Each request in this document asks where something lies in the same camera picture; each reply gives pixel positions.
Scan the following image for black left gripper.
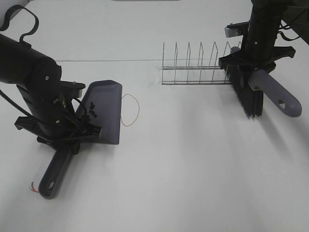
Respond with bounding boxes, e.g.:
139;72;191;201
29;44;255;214
15;58;103;155

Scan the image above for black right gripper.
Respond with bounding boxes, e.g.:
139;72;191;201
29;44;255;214
218;0;296;70

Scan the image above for grey hand brush black bristles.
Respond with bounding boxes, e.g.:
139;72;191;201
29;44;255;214
226;65;302;117

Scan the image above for pile of dark coffee beans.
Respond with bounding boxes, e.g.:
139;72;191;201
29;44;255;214
82;101;97;122

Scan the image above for grey plastic dustpan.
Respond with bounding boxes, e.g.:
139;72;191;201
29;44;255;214
38;80;122;199

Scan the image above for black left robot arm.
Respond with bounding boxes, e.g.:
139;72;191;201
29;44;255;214
0;35;102;149

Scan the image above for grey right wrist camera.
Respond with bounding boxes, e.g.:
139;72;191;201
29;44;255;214
225;21;249;38

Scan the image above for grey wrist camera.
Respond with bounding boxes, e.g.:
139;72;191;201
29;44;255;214
60;81;86;98
225;21;249;38

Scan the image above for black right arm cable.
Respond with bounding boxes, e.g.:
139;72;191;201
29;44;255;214
277;7;309;42

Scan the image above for chrome wire dish rack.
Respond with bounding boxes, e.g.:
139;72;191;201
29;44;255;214
158;42;231;86

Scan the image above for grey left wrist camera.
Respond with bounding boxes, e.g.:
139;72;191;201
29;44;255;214
60;81;86;98

